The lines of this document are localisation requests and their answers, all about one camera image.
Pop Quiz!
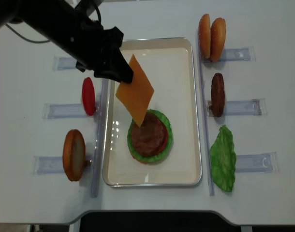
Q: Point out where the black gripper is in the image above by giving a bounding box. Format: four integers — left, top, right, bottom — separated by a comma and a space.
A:
75, 21, 133, 84

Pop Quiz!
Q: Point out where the orange cheese slice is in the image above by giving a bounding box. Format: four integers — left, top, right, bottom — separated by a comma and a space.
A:
116, 55, 154, 127

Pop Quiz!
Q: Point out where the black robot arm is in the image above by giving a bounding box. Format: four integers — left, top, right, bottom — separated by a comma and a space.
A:
0, 0, 133, 83

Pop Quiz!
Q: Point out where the upright red tomato slice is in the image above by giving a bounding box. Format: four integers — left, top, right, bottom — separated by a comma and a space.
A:
82, 77, 96, 116

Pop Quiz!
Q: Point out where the clear cheese holder stand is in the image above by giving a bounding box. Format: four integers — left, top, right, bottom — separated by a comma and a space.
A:
52, 56, 77, 71

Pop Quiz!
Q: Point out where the red tomato slice on tray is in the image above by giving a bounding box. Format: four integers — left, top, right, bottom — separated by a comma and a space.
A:
159, 124, 168, 153

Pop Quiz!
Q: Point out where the brown meat patty on tray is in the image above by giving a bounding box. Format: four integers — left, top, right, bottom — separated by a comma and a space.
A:
130, 112, 165, 157

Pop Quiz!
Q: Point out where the clear tomato holder stand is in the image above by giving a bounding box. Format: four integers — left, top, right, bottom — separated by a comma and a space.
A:
42, 103, 100, 119

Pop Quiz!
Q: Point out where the green lettuce leaf on tray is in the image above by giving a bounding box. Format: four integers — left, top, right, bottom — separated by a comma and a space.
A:
127, 109, 173, 158

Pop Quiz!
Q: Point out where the upright brown meat patty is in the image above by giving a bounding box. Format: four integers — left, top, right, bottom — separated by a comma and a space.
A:
211, 73, 225, 117

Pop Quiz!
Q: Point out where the upright green lettuce leaf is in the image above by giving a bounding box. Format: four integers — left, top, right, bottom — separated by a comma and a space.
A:
209, 125, 236, 192

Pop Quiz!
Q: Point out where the clear lettuce holder stand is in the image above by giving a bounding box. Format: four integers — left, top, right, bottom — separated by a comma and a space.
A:
236, 152, 279, 173

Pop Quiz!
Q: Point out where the white rectangular serving tray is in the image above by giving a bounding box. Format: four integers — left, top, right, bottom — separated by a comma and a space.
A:
102, 37, 202, 188

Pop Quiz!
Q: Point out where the upright bun slice left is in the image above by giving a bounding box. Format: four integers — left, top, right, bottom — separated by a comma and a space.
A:
62, 129, 86, 181

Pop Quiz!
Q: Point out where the far sesame bun half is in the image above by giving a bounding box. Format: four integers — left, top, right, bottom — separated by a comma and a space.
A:
198, 14, 211, 59

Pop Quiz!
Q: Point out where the sesame bun half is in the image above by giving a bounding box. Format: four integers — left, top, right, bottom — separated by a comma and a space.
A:
210, 17, 226, 62
198, 14, 211, 59

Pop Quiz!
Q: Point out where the near sesame bun half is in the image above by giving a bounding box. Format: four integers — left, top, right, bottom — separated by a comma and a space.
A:
210, 17, 226, 62

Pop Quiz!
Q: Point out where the clear left bun holder stand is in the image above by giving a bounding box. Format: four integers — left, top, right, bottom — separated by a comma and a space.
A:
32, 154, 93, 175

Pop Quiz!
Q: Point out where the clear bun holder stand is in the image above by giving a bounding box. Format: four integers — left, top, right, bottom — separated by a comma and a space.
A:
202, 46, 256, 64
32, 154, 93, 175

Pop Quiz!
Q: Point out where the clear right bun holder stand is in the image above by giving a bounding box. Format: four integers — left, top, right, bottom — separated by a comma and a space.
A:
202, 46, 256, 64

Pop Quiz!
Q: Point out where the clear patty holder stand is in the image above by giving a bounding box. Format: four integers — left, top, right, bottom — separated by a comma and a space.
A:
221, 98, 267, 116

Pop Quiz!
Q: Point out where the left long clear acrylic rail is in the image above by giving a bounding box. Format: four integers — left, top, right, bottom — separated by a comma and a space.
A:
91, 79, 109, 197

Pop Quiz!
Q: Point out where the long clear acrylic rail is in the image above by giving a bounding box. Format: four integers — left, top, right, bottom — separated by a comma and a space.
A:
196, 28, 215, 196
91, 79, 109, 197

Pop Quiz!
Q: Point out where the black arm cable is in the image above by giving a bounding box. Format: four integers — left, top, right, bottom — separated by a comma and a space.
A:
5, 23, 51, 44

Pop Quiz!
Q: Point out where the right long clear acrylic rail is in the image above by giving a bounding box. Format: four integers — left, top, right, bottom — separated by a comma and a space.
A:
196, 28, 215, 196

